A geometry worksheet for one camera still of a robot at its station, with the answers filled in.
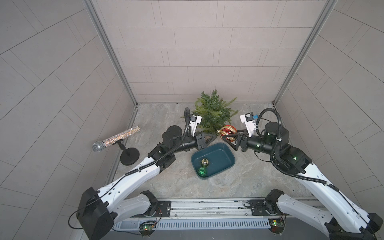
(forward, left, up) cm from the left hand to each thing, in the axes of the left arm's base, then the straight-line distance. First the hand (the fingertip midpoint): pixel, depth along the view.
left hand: (216, 139), depth 63 cm
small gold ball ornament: (0, +4, -26) cm, 26 cm away
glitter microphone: (-1, +52, -6) cm, 53 cm away
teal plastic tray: (+4, -6, -28) cm, 29 cm away
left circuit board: (-29, +30, -27) cm, 49 cm away
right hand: (0, -4, +2) cm, 4 cm away
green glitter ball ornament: (-5, +5, -25) cm, 26 cm away
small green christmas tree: (+13, 0, +3) cm, 13 cm away
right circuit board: (-28, -29, -30) cm, 50 cm away
